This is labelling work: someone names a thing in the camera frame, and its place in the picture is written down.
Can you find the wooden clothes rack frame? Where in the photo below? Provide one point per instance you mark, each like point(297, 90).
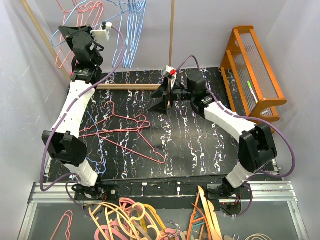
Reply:
point(107, 86)

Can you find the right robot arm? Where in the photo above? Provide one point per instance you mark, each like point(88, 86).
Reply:
point(256, 146)

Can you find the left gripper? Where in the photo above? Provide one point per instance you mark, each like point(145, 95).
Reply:
point(67, 32)

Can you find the pile of plastic hangers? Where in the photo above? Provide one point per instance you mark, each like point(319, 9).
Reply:
point(131, 220)

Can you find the pink wire hanger hung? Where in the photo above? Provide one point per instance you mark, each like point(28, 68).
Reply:
point(70, 10)

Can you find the wooden hangers pile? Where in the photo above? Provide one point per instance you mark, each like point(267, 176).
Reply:
point(205, 218)

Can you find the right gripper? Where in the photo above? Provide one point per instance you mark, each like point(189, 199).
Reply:
point(160, 107)

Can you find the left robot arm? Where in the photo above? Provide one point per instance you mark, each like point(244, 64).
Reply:
point(63, 140)

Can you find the light blue wire hanger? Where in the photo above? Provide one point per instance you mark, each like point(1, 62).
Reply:
point(131, 34)

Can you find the tangled blue wire hangers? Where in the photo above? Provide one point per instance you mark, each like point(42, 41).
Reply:
point(101, 167)

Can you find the orange wooden shelf rack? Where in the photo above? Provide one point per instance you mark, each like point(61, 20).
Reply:
point(245, 60)

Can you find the green white pen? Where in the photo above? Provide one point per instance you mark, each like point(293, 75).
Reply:
point(252, 91)

